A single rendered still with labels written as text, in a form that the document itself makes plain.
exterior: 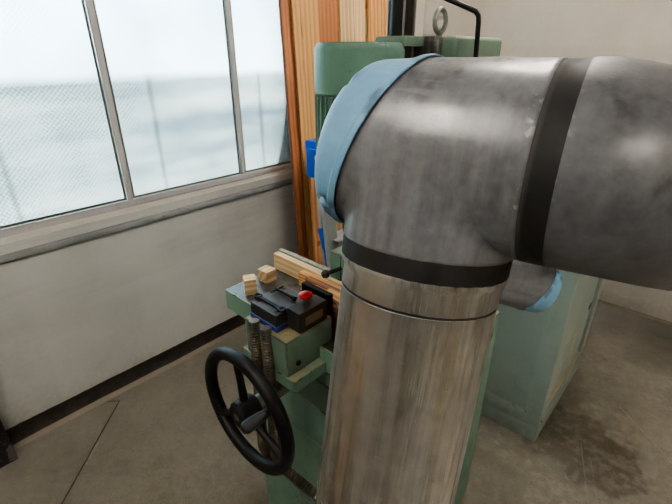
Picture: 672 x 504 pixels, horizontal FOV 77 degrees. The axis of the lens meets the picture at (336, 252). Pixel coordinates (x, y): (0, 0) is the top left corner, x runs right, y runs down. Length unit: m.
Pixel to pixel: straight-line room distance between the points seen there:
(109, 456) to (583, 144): 2.06
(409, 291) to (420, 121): 0.10
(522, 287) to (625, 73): 0.58
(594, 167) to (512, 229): 0.05
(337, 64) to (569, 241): 0.66
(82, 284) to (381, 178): 1.90
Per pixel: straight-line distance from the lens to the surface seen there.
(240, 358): 0.87
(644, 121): 0.23
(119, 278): 2.14
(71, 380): 2.28
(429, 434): 0.31
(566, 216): 0.23
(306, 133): 2.37
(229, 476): 1.91
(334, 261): 0.99
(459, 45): 1.01
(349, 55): 0.83
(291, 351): 0.90
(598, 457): 2.20
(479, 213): 0.24
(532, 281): 0.80
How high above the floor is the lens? 1.49
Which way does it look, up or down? 25 degrees down
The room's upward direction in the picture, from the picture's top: straight up
